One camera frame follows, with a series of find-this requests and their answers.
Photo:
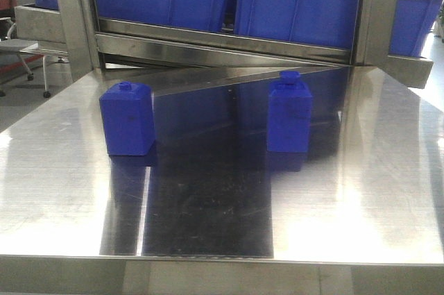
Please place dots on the blue bottle part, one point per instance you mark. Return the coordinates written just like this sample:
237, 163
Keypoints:
127, 116
289, 114

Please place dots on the steel workbench shelf frame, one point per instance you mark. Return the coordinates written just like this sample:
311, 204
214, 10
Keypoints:
75, 30

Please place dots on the blue bin centre right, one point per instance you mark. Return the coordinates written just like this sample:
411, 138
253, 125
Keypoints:
326, 23

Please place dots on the grey rolling chair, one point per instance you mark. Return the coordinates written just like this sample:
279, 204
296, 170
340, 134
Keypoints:
24, 51

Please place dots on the blue bin far right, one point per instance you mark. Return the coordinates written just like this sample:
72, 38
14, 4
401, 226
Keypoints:
412, 22

